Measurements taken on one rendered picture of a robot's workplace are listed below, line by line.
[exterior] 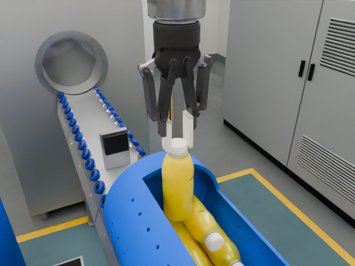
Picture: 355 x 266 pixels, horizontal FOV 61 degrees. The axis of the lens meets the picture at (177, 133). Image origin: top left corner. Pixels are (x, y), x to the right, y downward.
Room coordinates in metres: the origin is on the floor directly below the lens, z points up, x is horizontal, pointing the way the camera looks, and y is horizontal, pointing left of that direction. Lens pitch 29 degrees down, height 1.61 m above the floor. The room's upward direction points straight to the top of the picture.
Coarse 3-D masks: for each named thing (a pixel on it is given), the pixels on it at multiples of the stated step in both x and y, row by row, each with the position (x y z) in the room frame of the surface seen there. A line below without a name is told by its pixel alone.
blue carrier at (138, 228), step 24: (144, 168) 0.53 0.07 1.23; (120, 192) 0.49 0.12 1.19; (144, 192) 0.46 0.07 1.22; (216, 192) 0.59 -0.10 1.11; (120, 216) 0.44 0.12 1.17; (144, 216) 0.41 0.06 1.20; (216, 216) 0.57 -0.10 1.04; (240, 216) 0.50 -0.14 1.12; (120, 240) 0.41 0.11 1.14; (144, 240) 0.37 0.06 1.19; (168, 240) 0.35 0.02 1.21; (240, 240) 0.48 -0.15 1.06; (264, 240) 0.43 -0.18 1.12; (120, 264) 0.40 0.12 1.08; (144, 264) 0.33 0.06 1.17; (168, 264) 0.31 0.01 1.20; (192, 264) 0.29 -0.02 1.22; (264, 264) 0.41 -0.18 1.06; (288, 264) 0.37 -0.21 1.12
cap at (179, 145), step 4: (172, 140) 0.50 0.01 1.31; (176, 140) 0.50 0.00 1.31; (180, 140) 0.50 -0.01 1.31; (184, 140) 0.50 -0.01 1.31; (172, 144) 0.49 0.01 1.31; (176, 144) 0.49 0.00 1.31; (180, 144) 0.49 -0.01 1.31; (184, 144) 0.49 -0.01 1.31; (172, 148) 0.48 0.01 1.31; (176, 148) 0.47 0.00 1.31; (180, 148) 0.47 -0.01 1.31; (184, 148) 0.48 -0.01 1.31; (172, 152) 0.48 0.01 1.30; (176, 152) 0.47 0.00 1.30; (180, 152) 0.47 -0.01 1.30; (184, 152) 0.48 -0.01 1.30
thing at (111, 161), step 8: (120, 128) 0.97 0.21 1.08; (104, 136) 0.92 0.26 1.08; (112, 136) 0.93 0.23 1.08; (120, 136) 0.94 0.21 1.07; (104, 144) 0.91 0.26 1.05; (112, 144) 0.92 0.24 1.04; (120, 144) 0.94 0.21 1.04; (128, 144) 0.97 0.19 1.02; (104, 152) 0.92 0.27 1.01; (112, 152) 0.92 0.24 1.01; (120, 152) 0.95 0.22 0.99; (128, 152) 0.96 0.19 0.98; (104, 160) 0.92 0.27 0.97; (112, 160) 0.94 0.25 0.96; (120, 160) 0.95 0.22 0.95; (128, 160) 0.96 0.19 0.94; (112, 168) 0.93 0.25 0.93
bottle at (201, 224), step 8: (200, 208) 0.51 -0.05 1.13; (192, 216) 0.49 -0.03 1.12; (200, 216) 0.49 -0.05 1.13; (208, 216) 0.49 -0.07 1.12; (184, 224) 0.50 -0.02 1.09; (192, 224) 0.48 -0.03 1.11; (200, 224) 0.47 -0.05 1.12; (208, 224) 0.47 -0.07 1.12; (216, 224) 0.48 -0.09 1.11; (192, 232) 0.47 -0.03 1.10; (200, 232) 0.46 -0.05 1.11; (208, 232) 0.45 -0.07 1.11; (216, 232) 0.46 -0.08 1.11; (200, 240) 0.45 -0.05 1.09
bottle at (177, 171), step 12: (168, 156) 0.49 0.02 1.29; (180, 156) 0.48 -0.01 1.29; (168, 168) 0.47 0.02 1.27; (180, 168) 0.46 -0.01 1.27; (192, 168) 0.48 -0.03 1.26; (168, 180) 0.47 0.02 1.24; (180, 180) 0.46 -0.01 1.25; (192, 180) 0.48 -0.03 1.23; (168, 192) 0.47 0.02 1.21; (180, 192) 0.46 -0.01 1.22; (192, 192) 0.48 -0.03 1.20; (168, 204) 0.47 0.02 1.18; (180, 204) 0.46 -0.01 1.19; (192, 204) 0.48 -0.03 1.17; (168, 216) 0.47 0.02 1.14; (180, 216) 0.46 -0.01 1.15
